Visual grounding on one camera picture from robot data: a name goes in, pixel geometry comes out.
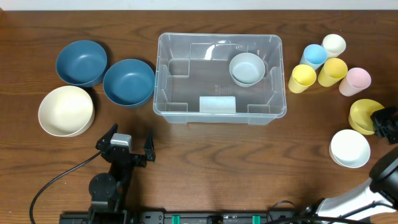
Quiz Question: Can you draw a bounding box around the dark blue bowl near container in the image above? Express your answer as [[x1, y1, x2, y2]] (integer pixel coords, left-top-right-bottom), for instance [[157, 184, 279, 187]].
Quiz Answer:
[[103, 59, 155, 108]]

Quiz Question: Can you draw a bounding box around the grey small bowl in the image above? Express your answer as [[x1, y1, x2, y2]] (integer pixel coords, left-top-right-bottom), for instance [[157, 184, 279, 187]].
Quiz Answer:
[[229, 52, 267, 87]]

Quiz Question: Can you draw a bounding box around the cream large bowl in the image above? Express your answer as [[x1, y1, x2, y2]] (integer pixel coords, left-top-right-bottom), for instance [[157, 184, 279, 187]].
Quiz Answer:
[[38, 86, 95, 137]]

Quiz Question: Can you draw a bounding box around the yellow small bowl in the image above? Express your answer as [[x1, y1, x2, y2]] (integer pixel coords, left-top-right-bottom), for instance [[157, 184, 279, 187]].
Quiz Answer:
[[348, 99, 384, 135]]

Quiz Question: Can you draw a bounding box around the clear plastic storage container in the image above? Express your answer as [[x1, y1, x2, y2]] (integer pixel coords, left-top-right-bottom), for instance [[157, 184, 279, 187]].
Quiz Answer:
[[153, 32, 287, 125]]

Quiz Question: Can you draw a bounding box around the cream cup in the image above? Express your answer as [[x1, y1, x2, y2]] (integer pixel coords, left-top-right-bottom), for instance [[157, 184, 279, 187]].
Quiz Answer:
[[322, 34, 346, 59]]

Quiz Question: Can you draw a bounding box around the dark blue bowl far left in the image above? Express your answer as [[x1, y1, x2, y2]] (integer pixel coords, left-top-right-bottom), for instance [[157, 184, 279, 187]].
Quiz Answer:
[[55, 40, 108, 88]]

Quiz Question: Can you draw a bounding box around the light blue cup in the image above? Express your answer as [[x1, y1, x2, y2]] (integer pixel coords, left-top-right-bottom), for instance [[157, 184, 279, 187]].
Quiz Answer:
[[300, 44, 327, 70]]

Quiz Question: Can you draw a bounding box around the yellow cup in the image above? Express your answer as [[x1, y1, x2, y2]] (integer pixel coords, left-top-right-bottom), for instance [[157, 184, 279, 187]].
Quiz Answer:
[[318, 58, 348, 87], [288, 64, 317, 93]]

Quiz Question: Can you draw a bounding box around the black cable left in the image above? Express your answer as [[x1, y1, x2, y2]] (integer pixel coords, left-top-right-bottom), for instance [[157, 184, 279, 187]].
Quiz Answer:
[[29, 151, 103, 224]]

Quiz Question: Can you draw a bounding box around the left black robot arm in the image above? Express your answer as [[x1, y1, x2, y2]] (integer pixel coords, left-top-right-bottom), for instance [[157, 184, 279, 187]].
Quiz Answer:
[[88, 124, 156, 224]]

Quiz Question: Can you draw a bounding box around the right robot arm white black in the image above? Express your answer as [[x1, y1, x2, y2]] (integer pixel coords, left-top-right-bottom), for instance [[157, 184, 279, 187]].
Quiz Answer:
[[304, 106, 397, 223]]

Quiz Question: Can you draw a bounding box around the pink cup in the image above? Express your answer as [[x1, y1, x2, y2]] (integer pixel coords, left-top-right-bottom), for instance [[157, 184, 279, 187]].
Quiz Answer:
[[339, 67, 371, 96]]

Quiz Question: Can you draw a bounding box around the white small bowl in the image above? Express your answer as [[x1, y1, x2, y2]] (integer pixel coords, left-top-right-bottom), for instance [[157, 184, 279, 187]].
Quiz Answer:
[[329, 129, 371, 169]]

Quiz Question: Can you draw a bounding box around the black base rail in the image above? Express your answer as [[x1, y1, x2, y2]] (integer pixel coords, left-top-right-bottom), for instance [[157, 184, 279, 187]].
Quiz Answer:
[[59, 209, 296, 224]]

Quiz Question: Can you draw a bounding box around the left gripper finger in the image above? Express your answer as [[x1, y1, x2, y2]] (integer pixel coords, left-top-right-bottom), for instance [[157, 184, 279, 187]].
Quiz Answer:
[[144, 130, 155, 162], [95, 123, 118, 151]]

